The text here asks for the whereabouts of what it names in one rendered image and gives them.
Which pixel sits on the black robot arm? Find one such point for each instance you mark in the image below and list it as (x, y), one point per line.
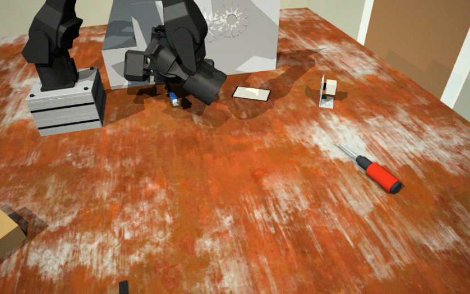
(55, 26)

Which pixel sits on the red-handled screwdriver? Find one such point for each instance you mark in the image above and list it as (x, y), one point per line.
(385, 179)

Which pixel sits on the white l-shaped bracket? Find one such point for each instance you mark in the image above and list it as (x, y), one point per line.
(325, 102)

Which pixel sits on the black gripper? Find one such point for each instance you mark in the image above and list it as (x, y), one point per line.
(136, 67)

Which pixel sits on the white panel with round cut-outs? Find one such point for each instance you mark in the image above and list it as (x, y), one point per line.
(242, 34)

